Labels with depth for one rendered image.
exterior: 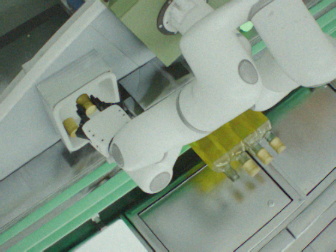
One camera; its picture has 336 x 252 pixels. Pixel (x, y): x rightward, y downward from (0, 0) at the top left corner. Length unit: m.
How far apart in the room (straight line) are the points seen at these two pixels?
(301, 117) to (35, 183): 0.94
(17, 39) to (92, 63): 0.84
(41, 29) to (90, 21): 0.84
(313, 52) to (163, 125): 0.27
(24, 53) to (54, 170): 0.69
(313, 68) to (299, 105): 1.02
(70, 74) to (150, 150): 0.38
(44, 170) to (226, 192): 0.56
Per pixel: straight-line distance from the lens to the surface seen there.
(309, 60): 0.60
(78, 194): 1.20
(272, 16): 0.61
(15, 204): 1.22
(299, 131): 1.56
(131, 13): 0.92
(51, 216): 1.20
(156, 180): 0.85
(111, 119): 0.97
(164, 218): 1.33
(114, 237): 1.32
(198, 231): 1.32
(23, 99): 1.05
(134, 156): 0.74
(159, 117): 0.71
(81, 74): 1.02
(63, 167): 1.22
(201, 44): 0.60
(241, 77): 0.60
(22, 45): 1.80
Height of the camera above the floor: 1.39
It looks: 23 degrees down
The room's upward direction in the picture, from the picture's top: 138 degrees clockwise
